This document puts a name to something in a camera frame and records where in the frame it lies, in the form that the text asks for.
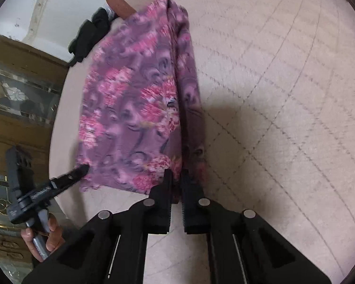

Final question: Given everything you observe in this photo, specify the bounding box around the black crumpled garment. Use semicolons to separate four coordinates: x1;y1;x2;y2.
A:
68;7;114;67

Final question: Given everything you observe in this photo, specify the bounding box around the purple pink floral garment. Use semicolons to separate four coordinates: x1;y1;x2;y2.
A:
76;0;205;194

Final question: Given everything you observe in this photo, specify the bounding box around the person's left hand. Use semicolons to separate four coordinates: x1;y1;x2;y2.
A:
21;213;65;262

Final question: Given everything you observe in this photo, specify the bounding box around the wooden glass door cabinet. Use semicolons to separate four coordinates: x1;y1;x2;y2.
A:
0;35;68;283

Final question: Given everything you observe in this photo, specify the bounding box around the clear plastic bag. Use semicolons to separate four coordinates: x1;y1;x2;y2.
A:
103;5;116;21

